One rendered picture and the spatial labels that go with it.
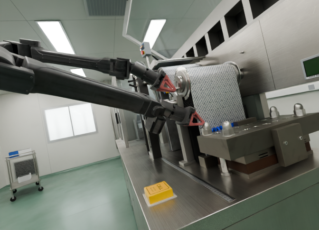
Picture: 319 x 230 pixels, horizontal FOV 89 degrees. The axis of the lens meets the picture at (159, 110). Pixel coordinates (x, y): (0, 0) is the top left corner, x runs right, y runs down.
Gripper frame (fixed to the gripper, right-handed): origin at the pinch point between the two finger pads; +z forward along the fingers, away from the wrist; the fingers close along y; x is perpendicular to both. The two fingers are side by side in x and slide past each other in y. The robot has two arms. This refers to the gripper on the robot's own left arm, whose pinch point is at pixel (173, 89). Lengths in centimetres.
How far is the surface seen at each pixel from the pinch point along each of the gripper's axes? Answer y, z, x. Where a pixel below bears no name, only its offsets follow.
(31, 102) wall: -550, -269, -59
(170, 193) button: 20.7, 6.2, -35.3
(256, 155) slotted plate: 26.3, 24.8, -15.4
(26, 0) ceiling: -152, -170, 67
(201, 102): 7.5, 11.2, -1.7
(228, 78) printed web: 7.5, 18.3, 14.4
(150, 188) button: 16.5, 2.0, -37.1
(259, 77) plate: 11.1, 30.6, 20.6
